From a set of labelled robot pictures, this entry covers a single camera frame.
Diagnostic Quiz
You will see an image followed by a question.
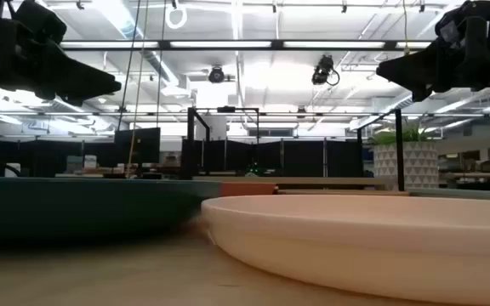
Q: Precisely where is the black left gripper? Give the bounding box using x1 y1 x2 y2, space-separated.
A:
0 0 123 108

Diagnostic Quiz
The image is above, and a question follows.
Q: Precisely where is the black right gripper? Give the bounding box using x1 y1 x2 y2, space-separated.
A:
375 0 490 104

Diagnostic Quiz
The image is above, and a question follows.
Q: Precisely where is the cream plate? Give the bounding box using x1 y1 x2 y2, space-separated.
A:
200 194 490 306

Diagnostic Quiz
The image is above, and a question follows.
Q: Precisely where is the green plant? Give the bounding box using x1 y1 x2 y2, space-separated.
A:
368 126 432 146

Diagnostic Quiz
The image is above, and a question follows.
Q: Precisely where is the white triangle pattern planter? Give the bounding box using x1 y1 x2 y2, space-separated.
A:
373 141 440 191

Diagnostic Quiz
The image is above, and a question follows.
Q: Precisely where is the black computer monitor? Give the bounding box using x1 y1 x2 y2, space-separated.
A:
113 127 162 167

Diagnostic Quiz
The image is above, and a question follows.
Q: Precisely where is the dark green plate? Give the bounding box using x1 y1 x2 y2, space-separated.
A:
0 176 224 246

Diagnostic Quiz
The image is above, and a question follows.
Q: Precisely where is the black hanging cable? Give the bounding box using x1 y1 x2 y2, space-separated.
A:
117 0 142 132

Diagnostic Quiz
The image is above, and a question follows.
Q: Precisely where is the black frame wooden shelf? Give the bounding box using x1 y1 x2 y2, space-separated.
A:
179 105 406 193

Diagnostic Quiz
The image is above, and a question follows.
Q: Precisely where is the black camera with cable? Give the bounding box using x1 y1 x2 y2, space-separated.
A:
311 54 341 87

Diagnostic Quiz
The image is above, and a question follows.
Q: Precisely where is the black overhead frame bar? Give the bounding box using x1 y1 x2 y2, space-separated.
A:
60 39 434 53

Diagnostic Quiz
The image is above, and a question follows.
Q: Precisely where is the white hanging ring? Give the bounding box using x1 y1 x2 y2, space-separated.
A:
164 3 189 31

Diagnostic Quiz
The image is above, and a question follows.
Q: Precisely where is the black round ceiling camera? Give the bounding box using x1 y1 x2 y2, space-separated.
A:
208 65 226 84

